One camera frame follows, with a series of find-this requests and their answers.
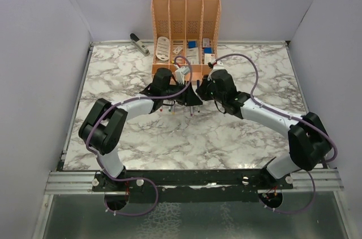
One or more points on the orange desk organizer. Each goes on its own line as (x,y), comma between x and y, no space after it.
(182,21)

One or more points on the dark red tip pen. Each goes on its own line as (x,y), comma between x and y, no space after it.
(192,110)

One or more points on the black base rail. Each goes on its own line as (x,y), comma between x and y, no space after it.
(188,186)

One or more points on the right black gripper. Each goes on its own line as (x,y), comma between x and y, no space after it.
(202,90)

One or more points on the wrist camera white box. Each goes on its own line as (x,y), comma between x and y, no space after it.
(181,73)
(216,66)

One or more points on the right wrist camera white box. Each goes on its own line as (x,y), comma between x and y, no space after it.
(216,66)

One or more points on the oval barcode card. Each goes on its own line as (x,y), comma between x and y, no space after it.
(163,49)

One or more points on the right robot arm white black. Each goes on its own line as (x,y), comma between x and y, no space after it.
(306,134)

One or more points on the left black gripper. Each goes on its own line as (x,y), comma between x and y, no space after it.
(189,98)

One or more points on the blue eraser box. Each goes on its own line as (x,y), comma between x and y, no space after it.
(192,44)

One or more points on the black grey stapler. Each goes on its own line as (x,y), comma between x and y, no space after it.
(139,44)

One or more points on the white label box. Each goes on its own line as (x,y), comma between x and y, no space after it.
(209,58)

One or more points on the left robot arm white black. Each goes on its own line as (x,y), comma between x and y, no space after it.
(103,126)

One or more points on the white paper packet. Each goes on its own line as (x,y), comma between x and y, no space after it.
(192,54)

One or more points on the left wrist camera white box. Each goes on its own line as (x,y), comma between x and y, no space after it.
(181,73)

